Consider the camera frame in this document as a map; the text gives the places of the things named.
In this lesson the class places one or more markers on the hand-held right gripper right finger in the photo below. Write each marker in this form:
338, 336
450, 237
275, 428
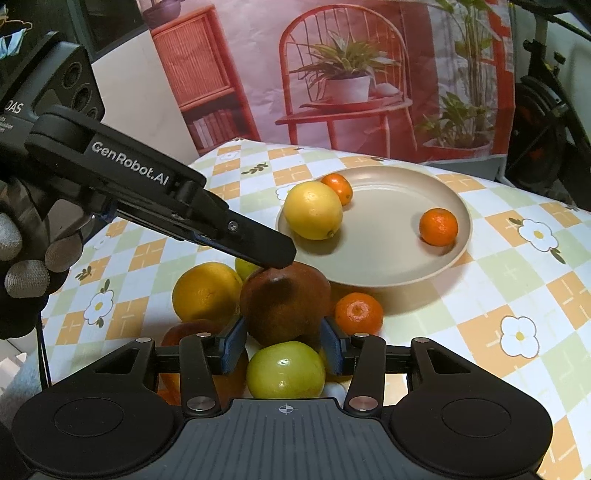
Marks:
332, 348

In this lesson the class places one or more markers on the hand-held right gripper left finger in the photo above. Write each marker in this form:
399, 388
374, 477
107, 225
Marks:
234, 346

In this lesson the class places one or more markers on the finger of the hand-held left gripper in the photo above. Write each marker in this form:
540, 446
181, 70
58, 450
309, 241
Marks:
258, 240
157, 220

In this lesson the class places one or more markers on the small yellow-green fruit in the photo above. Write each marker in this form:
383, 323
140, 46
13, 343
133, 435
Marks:
244, 270

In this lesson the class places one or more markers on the green apple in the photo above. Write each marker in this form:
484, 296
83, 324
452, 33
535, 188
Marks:
285, 374

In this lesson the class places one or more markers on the yellow lemon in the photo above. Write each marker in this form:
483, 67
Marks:
313, 210

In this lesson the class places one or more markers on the large yellow orange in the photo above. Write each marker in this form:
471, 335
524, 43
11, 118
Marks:
205, 290

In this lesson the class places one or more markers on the dark red apple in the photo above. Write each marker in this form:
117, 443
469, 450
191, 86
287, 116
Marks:
284, 307

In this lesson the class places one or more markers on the small orange mandarin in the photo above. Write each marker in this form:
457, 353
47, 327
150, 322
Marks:
340, 184

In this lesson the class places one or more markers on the beige round plate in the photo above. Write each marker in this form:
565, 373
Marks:
392, 249

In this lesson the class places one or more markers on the person's left hand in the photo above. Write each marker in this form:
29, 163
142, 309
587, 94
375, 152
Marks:
27, 277

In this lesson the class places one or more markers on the pink printed backdrop cloth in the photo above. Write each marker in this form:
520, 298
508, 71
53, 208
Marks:
277, 55

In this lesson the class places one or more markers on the checkered floral tablecloth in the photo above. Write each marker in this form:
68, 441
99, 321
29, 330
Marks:
508, 286

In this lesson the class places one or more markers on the black exercise bike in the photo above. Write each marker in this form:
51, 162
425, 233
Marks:
549, 129

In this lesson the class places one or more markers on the dark window with grey frame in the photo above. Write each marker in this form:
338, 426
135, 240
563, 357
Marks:
115, 18

